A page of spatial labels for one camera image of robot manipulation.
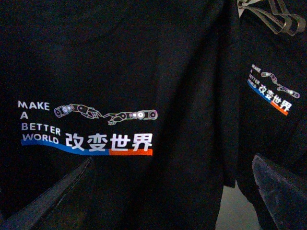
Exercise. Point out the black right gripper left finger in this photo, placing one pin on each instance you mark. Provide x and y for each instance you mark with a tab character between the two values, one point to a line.
62	207

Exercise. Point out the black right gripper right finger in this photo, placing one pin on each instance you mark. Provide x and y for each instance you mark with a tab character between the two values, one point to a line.
284	193

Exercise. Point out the black printed t-shirt on rack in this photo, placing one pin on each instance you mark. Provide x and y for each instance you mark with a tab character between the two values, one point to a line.
271	72

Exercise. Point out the black printed t-shirt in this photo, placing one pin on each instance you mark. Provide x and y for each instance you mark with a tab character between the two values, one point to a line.
271	72
137	85

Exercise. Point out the spare metal wire hangers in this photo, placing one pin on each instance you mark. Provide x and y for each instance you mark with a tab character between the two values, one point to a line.
278	19

